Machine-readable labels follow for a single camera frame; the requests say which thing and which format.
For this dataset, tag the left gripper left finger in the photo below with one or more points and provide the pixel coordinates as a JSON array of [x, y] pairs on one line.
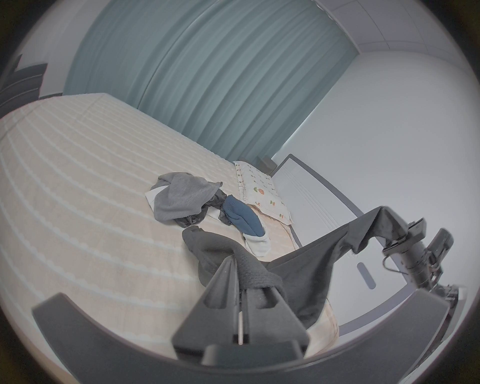
[[217, 307]]

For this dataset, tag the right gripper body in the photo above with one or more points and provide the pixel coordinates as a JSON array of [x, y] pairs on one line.
[[414, 262]]

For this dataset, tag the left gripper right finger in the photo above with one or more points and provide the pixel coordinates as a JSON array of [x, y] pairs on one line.
[[277, 322]]

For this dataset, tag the black T-shirt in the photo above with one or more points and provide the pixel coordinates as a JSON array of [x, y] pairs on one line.
[[300, 277]]

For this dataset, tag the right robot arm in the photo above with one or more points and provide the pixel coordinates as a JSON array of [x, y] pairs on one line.
[[440, 243]]

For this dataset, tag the pile of clothes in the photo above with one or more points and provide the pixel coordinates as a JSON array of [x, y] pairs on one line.
[[180, 198]]

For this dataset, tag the bed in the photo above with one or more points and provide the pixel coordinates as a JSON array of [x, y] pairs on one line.
[[93, 187]]

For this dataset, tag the white printed pillow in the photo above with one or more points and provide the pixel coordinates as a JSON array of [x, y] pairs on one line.
[[262, 191]]

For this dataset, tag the grey bedside table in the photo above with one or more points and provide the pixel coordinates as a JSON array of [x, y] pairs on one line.
[[266, 164]]

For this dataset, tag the blue-green curtain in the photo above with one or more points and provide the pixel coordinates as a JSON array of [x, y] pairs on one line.
[[243, 82], [112, 48]]

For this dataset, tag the black chest of drawers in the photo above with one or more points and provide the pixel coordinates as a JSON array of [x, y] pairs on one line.
[[26, 82]]

